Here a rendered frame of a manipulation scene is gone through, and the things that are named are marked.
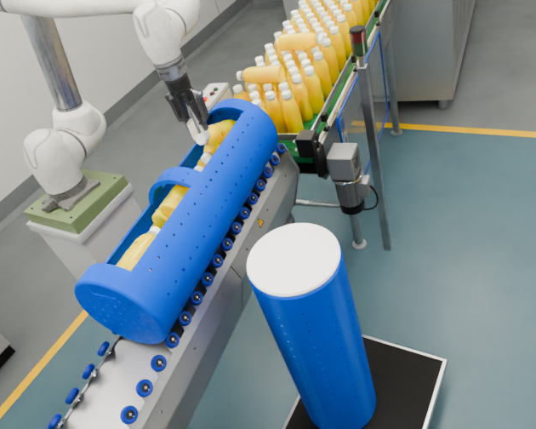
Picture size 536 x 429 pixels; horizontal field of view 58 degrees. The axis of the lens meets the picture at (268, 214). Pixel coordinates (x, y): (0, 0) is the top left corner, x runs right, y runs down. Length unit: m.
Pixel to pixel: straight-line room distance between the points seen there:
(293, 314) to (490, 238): 1.64
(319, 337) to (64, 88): 1.28
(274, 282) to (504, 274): 1.54
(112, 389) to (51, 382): 1.51
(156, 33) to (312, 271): 0.78
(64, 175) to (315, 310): 1.09
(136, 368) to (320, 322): 0.54
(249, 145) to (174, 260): 0.53
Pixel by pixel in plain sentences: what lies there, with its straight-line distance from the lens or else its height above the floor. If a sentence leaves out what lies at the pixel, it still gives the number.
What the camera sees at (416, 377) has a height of 0.15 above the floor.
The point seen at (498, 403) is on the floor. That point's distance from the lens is 2.29.
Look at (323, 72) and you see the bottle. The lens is 2.28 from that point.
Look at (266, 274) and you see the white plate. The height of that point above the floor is 1.04.
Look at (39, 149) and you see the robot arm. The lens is 1.94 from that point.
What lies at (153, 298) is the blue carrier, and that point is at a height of 1.15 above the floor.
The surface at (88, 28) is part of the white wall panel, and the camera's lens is 4.90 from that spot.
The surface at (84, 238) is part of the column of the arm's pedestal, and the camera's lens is 1.96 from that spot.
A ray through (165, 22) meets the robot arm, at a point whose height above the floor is 1.63.
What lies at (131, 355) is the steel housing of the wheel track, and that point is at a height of 0.93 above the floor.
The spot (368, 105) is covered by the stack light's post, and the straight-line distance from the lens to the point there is 2.17.
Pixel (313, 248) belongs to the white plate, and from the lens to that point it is 1.41.
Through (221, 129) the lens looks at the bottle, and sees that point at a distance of 1.70.
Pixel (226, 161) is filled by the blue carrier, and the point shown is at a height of 1.19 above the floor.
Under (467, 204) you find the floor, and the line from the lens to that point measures 3.00.
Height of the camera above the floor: 2.05
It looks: 40 degrees down
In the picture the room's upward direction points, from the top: 20 degrees counter-clockwise
